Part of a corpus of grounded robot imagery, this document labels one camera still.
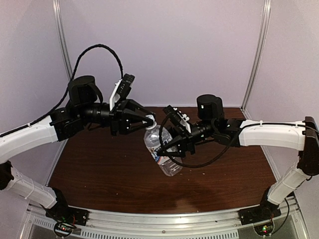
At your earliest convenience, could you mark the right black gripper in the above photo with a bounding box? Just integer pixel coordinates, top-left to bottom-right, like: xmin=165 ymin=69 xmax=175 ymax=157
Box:
xmin=152 ymin=119 xmax=216 ymax=157

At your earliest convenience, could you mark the left circuit board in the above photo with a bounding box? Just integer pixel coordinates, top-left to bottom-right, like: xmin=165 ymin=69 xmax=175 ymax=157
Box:
xmin=53 ymin=222 xmax=75 ymax=237

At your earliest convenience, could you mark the clear water bottle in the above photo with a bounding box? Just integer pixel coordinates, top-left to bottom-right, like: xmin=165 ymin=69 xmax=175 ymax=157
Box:
xmin=144 ymin=121 xmax=183 ymax=177

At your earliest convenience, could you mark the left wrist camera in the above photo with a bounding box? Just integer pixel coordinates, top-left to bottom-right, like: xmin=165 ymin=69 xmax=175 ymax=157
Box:
xmin=109 ymin=74 xmax=135 ymax=111

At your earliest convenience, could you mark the right black braided cable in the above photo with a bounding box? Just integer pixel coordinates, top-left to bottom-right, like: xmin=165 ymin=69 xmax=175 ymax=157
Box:
xmin=159 ymin=116 xmax=310 ymax=168

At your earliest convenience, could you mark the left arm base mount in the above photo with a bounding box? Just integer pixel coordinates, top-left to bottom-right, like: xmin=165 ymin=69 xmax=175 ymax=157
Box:
xmin=44 ymin=188 xmax=89 ymax=226

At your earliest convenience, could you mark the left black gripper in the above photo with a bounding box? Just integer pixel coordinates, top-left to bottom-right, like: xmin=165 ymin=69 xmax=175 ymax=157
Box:
xmin=78 ymin=96 xmax=156 ymax=135

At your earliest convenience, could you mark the aluminium frame post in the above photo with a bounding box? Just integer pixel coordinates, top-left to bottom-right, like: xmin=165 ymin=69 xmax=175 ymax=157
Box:
xmin=241 ymin=0 xmax=272 ymax=112
xmin=52 ymin=0 xmax=73 ymax=80

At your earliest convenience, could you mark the circuit board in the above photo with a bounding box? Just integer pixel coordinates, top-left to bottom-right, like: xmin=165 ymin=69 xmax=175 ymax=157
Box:
xmin=254 ymin=223 xmax=274 ymax=237
xmin=53 ymin=222 xmax=75 ymax=237

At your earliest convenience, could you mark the white water bottle cap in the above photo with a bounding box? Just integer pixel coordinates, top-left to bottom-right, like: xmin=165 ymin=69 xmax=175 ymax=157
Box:
xmin=146 ymin=115 xmax=158 ymax=130

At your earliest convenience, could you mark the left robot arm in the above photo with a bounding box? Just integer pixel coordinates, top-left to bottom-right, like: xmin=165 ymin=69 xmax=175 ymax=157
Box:
xmin=0 ymin=74 xmax=154 ymax=221

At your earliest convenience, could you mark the right circuit board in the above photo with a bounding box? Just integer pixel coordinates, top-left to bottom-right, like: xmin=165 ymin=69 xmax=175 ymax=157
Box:
xmin=254 ymin=223 xmax=274 ymax=237

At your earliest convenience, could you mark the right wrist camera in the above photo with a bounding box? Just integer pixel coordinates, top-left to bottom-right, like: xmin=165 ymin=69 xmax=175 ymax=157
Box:
xmin=173 ymin=107 xmax=191 ymax=133

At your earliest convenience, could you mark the black braided cable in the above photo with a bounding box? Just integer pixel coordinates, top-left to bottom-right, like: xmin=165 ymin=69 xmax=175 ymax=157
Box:
xmin=159 ymin=116 xmax=310 ymax=168
xmin=0 ymin=44 xmax=125 ymax=137

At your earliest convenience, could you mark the right aluminium frame post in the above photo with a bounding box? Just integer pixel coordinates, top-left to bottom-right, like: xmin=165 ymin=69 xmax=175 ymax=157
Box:
xmin=241 ymin=0 xmax=272 ymax=112

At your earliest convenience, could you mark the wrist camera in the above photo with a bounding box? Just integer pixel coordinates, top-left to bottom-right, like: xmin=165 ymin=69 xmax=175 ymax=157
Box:
xmin=109 ymin=74 xmax=135 ymax=111
xmin=173 ymin=107 xmax=191 ymax=133

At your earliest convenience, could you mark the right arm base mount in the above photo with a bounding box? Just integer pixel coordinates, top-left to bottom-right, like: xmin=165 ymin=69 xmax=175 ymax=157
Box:
xmin=238 ymin=187 xmax=281 ymax=225

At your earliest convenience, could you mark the front aluminium rail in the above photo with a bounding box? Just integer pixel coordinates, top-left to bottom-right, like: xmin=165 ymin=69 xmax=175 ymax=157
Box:
xmin=18 ymin=197 xmax=310 ymax=239

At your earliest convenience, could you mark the left aluminium frame post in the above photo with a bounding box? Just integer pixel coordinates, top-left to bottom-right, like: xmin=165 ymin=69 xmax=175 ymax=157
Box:
xmin=52 ymin=0 xmax=73 ymax=80

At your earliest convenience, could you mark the left black braided cable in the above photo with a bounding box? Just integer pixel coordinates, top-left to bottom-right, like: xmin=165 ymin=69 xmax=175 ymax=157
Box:
xmin=0 ymin=44 xmax=125 ymax=137

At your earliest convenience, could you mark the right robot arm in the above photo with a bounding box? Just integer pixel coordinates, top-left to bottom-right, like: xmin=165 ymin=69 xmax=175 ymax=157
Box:
xmin=158 ymin=94 xmax=319 ymax=220

